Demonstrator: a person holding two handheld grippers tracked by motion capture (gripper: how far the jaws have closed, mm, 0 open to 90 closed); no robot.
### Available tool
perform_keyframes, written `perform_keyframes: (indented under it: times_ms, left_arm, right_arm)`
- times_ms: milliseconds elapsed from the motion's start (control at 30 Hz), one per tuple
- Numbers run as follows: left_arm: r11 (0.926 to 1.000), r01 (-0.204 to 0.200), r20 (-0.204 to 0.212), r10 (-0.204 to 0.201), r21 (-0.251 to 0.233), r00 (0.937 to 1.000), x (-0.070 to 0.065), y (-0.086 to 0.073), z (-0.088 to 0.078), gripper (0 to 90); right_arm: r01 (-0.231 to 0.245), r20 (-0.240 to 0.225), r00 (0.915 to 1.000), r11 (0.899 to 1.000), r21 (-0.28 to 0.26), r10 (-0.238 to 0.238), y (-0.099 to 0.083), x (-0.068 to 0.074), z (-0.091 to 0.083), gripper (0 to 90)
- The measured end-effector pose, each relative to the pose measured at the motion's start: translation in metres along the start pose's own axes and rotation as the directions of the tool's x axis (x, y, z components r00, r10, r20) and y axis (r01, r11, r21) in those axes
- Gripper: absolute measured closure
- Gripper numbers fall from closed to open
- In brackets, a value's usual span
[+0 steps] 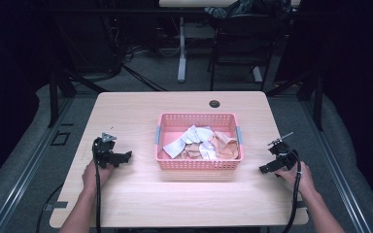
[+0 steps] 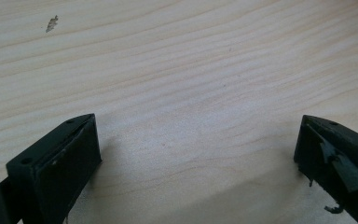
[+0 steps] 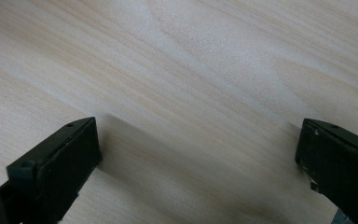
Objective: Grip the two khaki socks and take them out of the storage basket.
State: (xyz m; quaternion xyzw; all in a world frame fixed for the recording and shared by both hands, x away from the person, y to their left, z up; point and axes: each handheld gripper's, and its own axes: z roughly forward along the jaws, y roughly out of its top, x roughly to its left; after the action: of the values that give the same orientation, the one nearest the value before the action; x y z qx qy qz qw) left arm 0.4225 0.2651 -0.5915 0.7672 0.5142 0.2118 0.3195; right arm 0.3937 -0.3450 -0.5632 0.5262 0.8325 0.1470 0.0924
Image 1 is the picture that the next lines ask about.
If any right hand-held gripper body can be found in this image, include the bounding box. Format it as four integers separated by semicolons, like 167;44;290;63
267;131;301;172

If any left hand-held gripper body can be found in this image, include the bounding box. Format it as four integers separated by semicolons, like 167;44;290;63
91;131;124;169

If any peach cloth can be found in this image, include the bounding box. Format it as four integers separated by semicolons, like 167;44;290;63
207;130;240;160

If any tan cloth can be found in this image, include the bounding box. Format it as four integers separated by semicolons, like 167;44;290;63
174;142;206;160

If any light blue cloth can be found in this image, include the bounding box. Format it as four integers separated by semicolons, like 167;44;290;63
162;124;219;160

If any pink plastic basket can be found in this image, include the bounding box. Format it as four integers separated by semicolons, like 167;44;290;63
153;112;245;172

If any person's right hand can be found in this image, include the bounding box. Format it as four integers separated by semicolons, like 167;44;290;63
274;160;318;199

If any person's left hand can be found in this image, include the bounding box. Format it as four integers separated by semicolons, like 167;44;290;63
82;159;115;196

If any black metal stand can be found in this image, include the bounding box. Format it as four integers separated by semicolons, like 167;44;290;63
47;67;109;129
265;68;325;132

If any grey tape strip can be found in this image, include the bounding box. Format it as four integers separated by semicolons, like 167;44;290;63
44;200;69;212

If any black chair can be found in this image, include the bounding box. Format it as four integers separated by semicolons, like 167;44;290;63
206;12;275;92

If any white desk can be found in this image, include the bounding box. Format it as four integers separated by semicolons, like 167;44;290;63
157;0;302;83

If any patterned cloth on chair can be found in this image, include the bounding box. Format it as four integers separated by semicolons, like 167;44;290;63
203;0;256;19

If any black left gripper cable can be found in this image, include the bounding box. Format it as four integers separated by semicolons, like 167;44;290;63
91;137;103;233

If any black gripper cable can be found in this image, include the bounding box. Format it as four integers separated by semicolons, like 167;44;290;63
281;149;303;233
91;137;103;233

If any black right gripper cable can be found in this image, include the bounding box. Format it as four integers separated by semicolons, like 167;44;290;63
281;149;303;233

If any metal floor rail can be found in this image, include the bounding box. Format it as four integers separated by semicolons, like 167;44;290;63
299;96;373;233
0;96;76;233

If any black floor cable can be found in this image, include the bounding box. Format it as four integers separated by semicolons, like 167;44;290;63
36;183;65;233

